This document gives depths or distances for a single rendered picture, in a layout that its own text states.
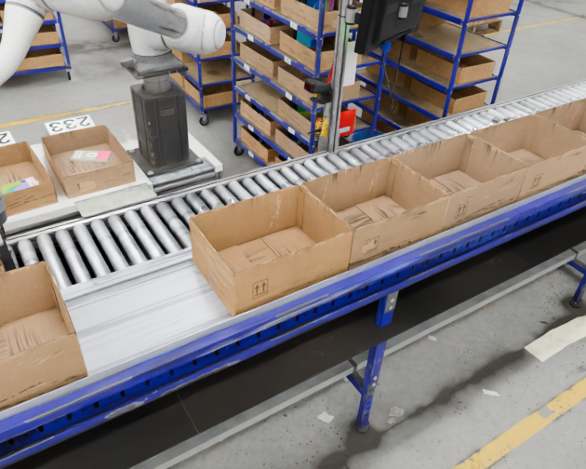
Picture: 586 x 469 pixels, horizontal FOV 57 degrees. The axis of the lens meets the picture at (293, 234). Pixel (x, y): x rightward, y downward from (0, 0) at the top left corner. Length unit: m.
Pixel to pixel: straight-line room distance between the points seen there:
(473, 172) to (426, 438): 1.10
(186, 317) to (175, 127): 1.07
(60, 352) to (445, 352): 1.88
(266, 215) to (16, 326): 0.79
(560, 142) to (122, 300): 1.82
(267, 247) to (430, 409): 1.14
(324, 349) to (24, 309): 0.90
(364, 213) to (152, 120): 0.96
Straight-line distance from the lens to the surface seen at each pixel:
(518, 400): 2.70
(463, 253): 2.03
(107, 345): 1.52
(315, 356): 1.80
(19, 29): 1.75
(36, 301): 1.63
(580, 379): 2.92
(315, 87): 2.45
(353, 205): 1.99
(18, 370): 1.37
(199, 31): 2.10
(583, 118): 2.92
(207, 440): 2.02
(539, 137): 2.57
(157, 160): 2.44
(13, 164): 2.65
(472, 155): 2.27
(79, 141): 2.67
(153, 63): 2.29
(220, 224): 1.69
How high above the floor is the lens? 1.99
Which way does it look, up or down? 37 degrees down
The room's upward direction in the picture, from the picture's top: 3 degrees clockwise
